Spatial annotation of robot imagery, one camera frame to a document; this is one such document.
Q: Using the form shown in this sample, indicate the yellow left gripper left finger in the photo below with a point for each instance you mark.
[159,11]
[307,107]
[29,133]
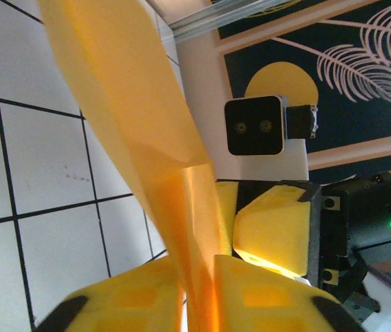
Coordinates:
[126,301]

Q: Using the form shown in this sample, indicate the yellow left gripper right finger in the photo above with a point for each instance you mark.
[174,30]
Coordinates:
[268,304]

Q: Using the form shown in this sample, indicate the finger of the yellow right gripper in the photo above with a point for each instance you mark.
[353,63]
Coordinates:
[226,207]
[275,231]

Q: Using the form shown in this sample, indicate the yellow cloth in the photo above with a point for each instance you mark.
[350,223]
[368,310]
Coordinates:
[130,103]

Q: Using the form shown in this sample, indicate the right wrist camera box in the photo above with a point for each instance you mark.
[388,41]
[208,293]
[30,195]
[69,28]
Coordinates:
[254,126]

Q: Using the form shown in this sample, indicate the aluminium corner post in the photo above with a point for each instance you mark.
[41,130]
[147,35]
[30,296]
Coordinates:
[209,17]

